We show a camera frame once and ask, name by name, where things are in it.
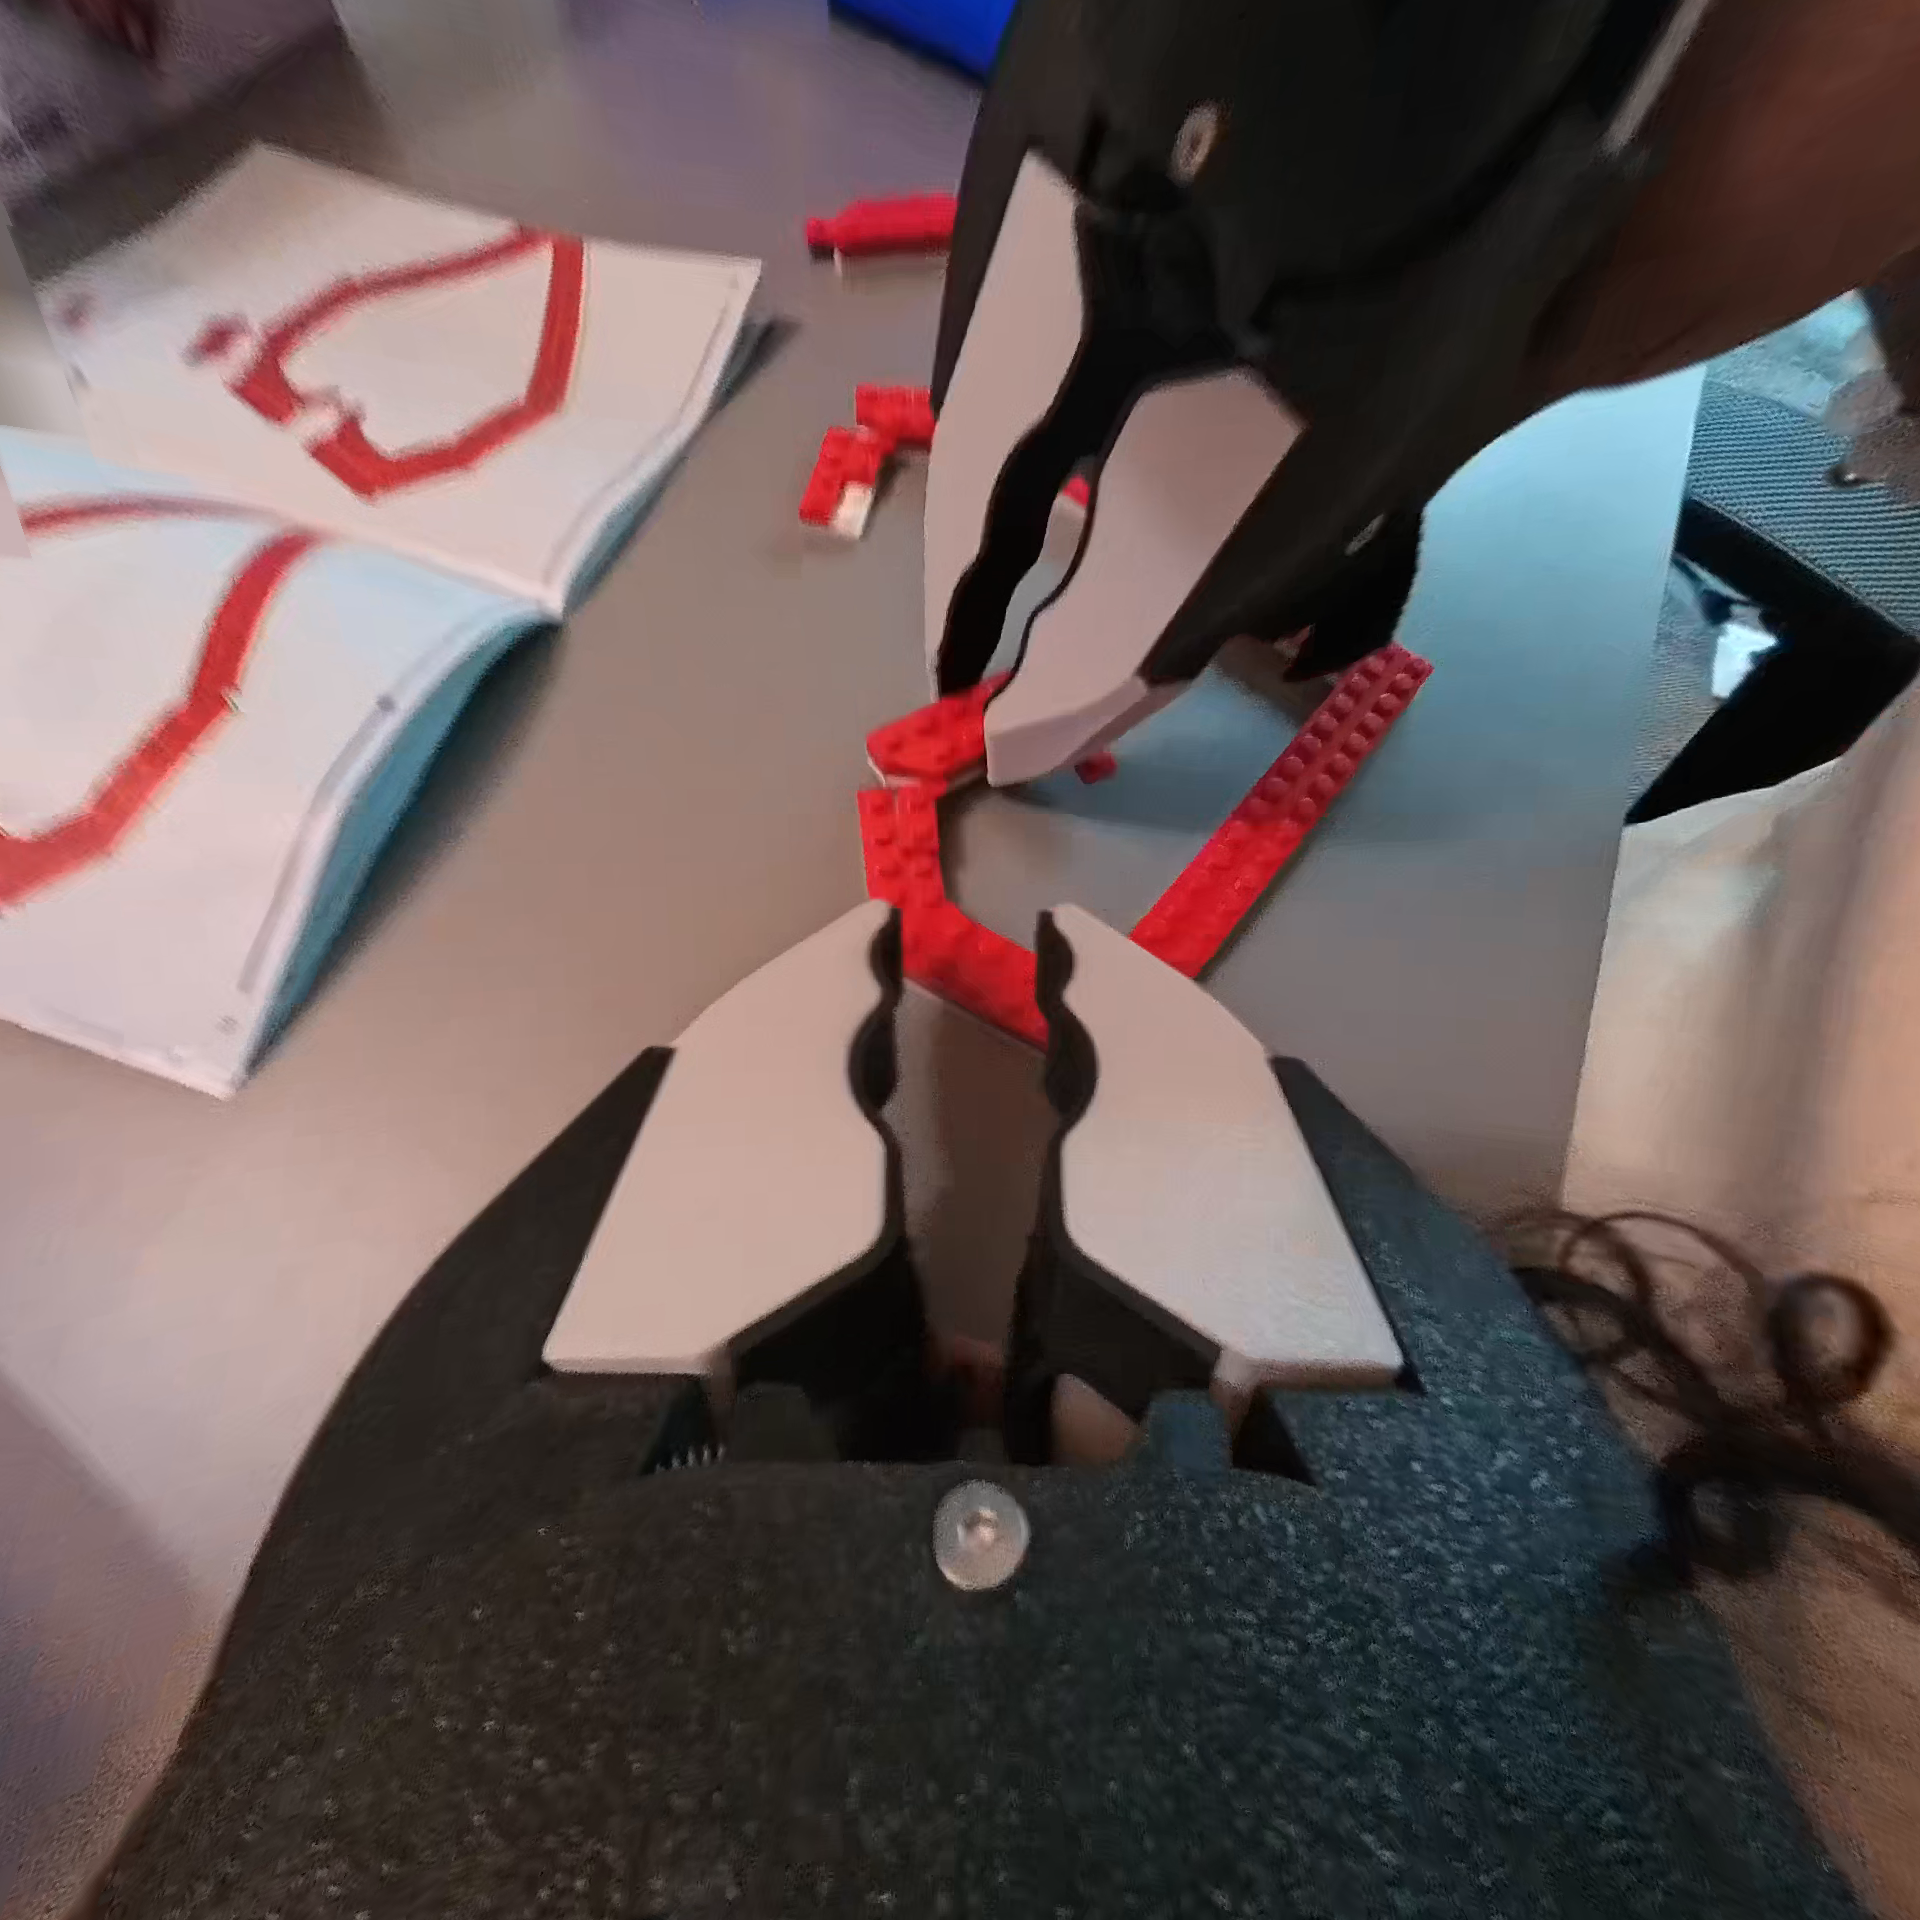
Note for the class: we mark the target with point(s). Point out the blue box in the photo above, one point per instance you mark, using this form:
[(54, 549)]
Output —
[(915, 30)]

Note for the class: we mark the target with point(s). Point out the loose red brick piece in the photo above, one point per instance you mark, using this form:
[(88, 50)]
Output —
[(885, 225)]

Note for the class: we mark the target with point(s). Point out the red brick frame assembly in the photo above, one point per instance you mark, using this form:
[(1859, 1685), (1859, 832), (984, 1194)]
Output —
[(915, 856)]

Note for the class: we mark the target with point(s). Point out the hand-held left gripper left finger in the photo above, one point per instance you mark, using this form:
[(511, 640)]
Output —
[(734, 1172)]

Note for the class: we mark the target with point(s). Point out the person's dark hair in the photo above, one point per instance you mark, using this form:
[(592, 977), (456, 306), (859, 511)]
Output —
[(1724, 1381)]

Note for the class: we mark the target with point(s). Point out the person's cream clothing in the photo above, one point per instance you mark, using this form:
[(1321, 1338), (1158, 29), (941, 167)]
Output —
[(1757, 1049)]

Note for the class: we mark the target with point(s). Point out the red and white brick cluster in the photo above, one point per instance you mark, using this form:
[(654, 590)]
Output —
[(849, 464)]

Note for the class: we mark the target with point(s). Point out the open brick instruction booklet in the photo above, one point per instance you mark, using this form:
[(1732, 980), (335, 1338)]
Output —
[(375, 674)]

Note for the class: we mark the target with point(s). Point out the dark mesh office chair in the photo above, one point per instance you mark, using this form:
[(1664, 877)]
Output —
[(1800, 569)]

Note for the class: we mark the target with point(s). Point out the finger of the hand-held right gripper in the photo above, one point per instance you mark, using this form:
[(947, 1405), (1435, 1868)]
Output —
[(998, 376), (1156, 569)]

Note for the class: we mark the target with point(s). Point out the person's right forearm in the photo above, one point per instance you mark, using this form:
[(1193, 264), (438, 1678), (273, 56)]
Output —
[(1771, 196)]

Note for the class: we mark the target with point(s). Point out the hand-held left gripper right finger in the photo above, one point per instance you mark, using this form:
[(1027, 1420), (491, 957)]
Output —
[(1201, 1184)]

